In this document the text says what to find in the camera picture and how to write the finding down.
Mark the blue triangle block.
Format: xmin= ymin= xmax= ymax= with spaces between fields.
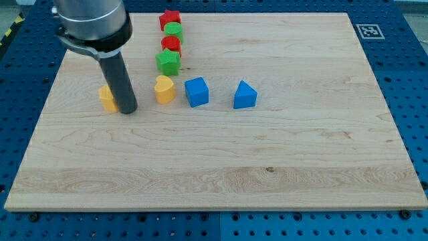
xmin=233 ymin=80 xmax=257 ymax=109

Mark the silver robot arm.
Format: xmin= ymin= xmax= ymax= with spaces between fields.
xmin=53 ymin=0 xmax=127 ymax=40

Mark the blue cube block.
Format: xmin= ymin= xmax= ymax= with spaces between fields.
xmin=185 ymin=77 xmax=209 ymax=107

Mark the yellow heart block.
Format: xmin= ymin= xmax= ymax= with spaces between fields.
xmin=154 ymin=75 xmax=177 ymax=104

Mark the wooden board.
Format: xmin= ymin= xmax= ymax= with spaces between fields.
xmin=5 ymin=13 xmax=427 ymax=212

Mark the green star block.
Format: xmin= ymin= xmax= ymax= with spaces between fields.
xmin=155 ymin=48 xmax=181 ymax=76

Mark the red cylinder block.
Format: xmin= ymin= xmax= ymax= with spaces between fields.
xmin=161 ymin=35 xmax=182 ymax=56

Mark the green cylinder block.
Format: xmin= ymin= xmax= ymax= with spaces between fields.
xmin=164 ymin=22 xmax=184 ymax=43

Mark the yellow block behind rod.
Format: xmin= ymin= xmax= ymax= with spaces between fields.
xmin=98 ymin=84 xmax=118 ymax=112

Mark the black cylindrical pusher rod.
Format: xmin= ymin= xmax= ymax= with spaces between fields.
xmin=99 ymin=52 xmax=138 ymax=114

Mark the red star block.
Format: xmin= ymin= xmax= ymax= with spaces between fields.
xmin=158 ymin=9 xmax=181 ymax=31

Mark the white fiducial marker tag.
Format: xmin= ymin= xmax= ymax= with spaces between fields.
xmin=356 ymin=23 xmax=385 ymax=39

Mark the black bolt left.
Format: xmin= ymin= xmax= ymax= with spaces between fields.
xmin=28 ymin=212 xmax=39 ymax=223

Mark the black bolt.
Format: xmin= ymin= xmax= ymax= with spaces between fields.
xmin=399 ymin=210 xmax=412 ymax=220
xmin=28 ymin=212 xmax=39 ymax=223

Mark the black bolt right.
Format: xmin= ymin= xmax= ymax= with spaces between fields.
xmin=399 ymin=210 xmax=412 ymax=220

